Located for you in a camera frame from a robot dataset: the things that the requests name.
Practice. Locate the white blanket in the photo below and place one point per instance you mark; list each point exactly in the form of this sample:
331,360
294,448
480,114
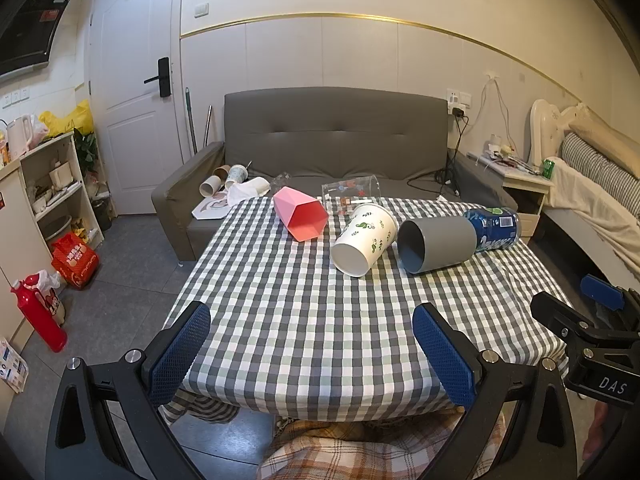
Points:
585,200

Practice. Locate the white drink cup with straw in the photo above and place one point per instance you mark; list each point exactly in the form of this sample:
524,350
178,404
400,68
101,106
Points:
236,175

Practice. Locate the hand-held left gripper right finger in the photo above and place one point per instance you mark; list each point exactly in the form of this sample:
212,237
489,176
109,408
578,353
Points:
442,356

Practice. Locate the white printed cardboard box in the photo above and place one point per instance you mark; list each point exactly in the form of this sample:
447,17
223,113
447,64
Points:
11,367

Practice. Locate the blue printed cup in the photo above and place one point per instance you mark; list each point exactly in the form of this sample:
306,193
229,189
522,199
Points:
495,227

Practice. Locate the pink hexagonal cup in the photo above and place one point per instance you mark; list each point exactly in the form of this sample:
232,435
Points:
300,212

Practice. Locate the white nightstand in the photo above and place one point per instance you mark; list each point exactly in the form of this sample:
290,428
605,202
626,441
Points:
525,187

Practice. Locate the white bed headboard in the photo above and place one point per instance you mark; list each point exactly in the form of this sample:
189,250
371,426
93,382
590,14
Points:
547,125

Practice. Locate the brown paper cup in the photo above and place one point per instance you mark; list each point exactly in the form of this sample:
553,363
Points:
222,171
210,186

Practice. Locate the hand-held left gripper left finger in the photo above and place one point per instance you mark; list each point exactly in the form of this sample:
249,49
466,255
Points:
180,351

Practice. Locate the person's right hand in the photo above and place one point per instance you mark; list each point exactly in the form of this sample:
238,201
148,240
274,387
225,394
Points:
596,435

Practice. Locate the white door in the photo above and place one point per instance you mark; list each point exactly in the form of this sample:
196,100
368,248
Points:
130,50

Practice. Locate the green plant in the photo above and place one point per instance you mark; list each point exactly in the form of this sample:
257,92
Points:
86,152

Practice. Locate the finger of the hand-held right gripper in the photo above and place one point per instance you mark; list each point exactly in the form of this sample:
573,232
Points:
555,310
602,291

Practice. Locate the white light switch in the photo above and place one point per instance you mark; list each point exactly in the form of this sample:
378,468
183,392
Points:
200,9

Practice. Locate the grey sofa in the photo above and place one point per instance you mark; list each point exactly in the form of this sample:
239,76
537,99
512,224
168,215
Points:
325,125

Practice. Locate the white cup with green print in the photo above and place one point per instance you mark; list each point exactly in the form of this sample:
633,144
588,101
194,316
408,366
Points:
372,232

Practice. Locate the beige pillow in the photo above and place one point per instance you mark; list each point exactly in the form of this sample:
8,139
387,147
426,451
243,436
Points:
607,142

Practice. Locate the white crumpled tissue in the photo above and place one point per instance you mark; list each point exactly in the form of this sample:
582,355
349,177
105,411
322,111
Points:
247,191

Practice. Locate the striped grey pillow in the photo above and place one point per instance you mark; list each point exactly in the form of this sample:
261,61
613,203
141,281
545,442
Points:
595,165

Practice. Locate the clear plastic bottle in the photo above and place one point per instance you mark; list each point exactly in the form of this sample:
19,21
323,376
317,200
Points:
281,182

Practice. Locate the person's plaid trousers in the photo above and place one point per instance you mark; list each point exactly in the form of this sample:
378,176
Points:
350,452

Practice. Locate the white open shelf unit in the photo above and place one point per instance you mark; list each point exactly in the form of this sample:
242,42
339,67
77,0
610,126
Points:
75,195

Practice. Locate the red gift bag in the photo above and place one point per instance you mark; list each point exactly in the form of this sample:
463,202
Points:
75,260

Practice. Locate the grey checkered tablecloth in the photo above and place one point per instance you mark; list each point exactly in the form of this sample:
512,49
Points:
300,315

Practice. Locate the white cabinet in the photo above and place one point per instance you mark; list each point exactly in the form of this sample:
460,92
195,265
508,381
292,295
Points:
20,240

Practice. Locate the yellow plastic bag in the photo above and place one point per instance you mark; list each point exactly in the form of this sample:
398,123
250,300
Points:
70,117

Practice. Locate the black waste bin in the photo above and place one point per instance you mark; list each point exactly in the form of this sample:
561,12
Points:
102,215

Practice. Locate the green drink can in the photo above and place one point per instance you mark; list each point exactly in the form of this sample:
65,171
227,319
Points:
549,169

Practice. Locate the clear printed plastic cup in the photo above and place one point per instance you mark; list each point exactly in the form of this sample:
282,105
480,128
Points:
350,190

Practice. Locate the black range hood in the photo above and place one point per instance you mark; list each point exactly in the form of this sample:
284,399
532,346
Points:
27,30

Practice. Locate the white wall socket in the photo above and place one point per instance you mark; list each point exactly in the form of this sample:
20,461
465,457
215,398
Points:
460,97

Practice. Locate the white printed paper plate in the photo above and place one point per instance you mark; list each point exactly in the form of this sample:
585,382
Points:
210,208

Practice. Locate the white electric kettle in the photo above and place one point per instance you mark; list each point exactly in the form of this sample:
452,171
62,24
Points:
19,136

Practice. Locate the grey cup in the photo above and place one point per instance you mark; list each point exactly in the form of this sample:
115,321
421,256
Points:
447,240

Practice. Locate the red fire extinguisher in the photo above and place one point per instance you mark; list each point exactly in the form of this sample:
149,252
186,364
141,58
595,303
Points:
42,317

